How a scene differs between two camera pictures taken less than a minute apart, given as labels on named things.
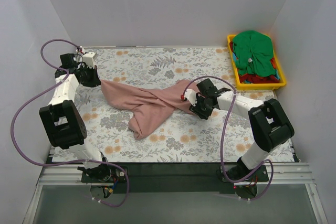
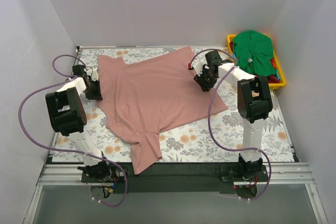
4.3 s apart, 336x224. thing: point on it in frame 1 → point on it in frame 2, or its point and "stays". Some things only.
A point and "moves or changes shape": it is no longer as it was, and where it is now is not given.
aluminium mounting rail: x=279 y=174 stays
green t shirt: x=253 y=50 stays
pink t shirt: x=149 y=107 moves or changes shape
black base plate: x=174 y=178 stays
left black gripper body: x=92 y=80 → x=94 y=93
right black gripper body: x=197 y=109 → x=202 y=81
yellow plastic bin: x=243 y=86 stays
